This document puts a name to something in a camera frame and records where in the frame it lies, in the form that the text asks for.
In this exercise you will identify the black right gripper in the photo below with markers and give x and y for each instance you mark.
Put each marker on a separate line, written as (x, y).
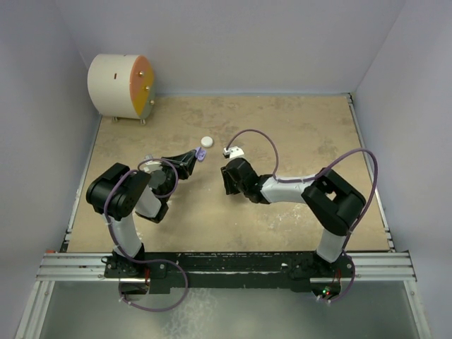
(229, 188)

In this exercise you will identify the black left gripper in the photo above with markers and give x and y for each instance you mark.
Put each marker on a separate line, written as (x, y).
(183, 162)

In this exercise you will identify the purple earbud charging case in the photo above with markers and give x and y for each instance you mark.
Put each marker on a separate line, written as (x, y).
(200, 154)

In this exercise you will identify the white earbud charging case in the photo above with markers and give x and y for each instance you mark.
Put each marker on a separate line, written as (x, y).
(207, 142)

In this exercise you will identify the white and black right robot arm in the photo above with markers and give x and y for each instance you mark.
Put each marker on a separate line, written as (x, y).
(336, 204)

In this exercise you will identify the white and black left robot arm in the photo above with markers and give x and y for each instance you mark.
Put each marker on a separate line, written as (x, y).
(120, 193)

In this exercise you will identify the white cylinder with orange face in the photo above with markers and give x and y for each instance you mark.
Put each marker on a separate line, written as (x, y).
(122, 86)

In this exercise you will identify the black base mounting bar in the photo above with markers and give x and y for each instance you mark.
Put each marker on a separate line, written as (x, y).
(298, 271)

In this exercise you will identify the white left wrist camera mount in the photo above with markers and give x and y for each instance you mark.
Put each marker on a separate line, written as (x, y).
(150, 165)

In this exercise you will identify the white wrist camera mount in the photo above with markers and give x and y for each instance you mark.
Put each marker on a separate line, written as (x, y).
(232, 152)
(150, 165)

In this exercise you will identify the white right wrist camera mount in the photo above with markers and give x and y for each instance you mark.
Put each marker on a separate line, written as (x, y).
(232, 152)

